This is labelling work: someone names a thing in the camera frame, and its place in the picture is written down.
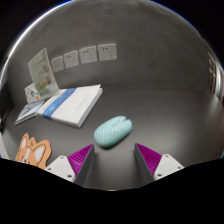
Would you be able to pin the mint green perforated computer mouse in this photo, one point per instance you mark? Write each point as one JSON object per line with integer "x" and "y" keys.
{"x": 112, "y": 132}

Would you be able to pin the white book with blue stripe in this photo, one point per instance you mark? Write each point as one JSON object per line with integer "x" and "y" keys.
{"x": 75, "y": 105}

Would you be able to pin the orange corgi-shaped mouse pad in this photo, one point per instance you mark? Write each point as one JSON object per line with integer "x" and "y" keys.
{"x": 33, "y": 152}

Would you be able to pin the grey thin booklet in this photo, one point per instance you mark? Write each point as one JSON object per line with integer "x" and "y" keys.
{"x": 28, "y": 111}

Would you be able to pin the small white colourful printed card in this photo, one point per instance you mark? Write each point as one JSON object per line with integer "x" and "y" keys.
{"x": 30, "y": 94}

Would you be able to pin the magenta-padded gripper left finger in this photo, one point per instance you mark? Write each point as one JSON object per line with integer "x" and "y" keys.
{"x": 75, "y": 163}

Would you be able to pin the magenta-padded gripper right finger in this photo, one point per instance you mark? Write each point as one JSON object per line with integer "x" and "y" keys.
{"x": 154, "y": 163}

